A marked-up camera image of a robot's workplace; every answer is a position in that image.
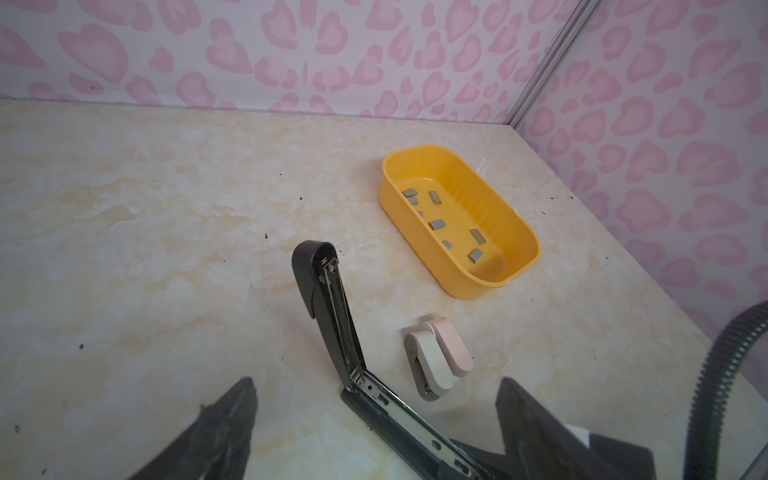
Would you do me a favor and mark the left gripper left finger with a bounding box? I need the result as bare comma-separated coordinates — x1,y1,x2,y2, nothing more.
132,377,258,479

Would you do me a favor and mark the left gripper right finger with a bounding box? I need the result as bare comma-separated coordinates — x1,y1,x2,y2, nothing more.
495,377,656,479

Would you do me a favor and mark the black stapler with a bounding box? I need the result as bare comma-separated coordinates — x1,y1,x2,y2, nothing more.
291,240,510,479

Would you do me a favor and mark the yellow plastic tray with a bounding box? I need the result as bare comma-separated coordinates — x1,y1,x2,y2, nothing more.
379,145,542,301

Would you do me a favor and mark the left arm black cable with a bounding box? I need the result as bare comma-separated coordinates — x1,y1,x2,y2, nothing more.
682,299,768,480

